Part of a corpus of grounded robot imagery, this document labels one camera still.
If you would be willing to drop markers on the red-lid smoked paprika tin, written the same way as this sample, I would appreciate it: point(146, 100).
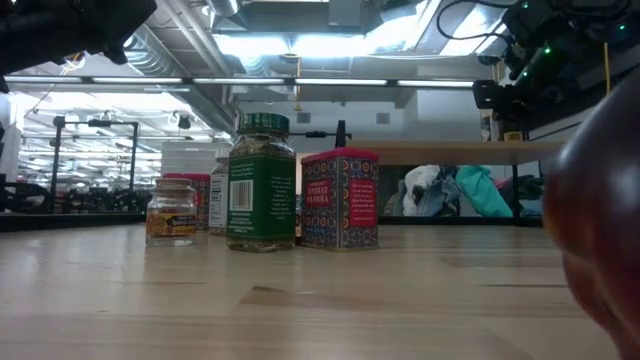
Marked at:
point(340, 210)
point(202, 200)

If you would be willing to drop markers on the green-lid herb jar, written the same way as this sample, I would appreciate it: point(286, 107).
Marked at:
point(260, 200)

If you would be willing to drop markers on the white-lid bagel seasoning jar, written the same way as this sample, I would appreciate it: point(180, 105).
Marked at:
point(219, 200)

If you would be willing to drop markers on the small glass spice jar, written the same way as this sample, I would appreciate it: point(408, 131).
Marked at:
point(171, 220)

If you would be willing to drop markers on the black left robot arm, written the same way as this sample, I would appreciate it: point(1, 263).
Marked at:
point(50, 30)

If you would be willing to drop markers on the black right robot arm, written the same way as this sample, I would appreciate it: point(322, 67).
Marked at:
point(575, 45)

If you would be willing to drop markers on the pile of clothes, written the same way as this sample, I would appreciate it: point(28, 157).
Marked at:
point(475, 192)

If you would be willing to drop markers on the dark red round object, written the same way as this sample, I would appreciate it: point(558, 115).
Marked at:
point(600, 225)

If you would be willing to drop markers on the long ceiling light strip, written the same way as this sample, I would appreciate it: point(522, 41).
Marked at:
point(240, 81)

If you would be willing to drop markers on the white box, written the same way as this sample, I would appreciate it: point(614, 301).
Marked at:
point(192, 157)

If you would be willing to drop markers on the wooden shelf with black frame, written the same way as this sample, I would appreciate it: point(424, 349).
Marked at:
point(450, 152)

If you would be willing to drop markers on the black metal workstation frame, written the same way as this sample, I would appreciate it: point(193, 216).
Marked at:
point(56, 150)

